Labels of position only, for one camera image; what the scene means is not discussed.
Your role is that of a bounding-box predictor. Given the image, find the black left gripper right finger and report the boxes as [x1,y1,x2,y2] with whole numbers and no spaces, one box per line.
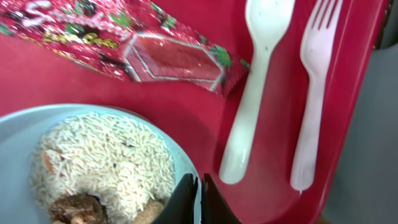
[201,173,241,224]

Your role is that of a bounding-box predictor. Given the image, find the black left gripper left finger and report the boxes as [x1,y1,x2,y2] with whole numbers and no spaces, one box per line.
[152,174,198,224]

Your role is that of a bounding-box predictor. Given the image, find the rice and food scraps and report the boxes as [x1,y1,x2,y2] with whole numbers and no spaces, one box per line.
[30,112,175,223]

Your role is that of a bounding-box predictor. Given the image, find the red snack wrapper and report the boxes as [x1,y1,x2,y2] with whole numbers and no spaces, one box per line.
[1,0,249,95]

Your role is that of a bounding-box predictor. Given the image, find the light blue small bowl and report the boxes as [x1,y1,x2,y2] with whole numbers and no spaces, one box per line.
[1,104,201,224]

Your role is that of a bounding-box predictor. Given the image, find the grey-blue dishwasher rack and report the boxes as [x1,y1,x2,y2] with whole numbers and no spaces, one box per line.
[323,1,397,224]

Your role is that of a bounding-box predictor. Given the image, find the red plastic tray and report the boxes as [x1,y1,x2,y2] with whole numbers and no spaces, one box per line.
[1,0,387,223]

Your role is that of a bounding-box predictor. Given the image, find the white plastic spoon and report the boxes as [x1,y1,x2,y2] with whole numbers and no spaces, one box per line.
[219,0,295,185]

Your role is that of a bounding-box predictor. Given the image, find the pink plastic fork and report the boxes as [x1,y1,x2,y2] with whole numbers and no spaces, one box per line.
[290,0,343,191]

